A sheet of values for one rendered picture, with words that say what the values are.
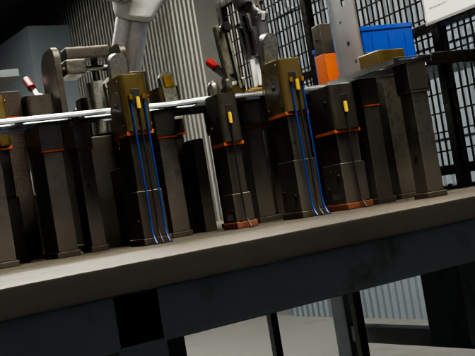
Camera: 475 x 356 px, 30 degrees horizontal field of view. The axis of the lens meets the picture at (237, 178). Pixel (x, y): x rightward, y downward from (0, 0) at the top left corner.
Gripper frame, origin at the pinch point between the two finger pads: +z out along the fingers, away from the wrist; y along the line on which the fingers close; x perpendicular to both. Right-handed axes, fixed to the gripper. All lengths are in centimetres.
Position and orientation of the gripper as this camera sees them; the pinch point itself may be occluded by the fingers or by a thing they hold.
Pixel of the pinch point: (260, 72)
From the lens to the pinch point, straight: 217.6
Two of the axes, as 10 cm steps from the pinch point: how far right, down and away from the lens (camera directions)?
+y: 4.3, -1.0, -9.0
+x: 8.9, -1.4, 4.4
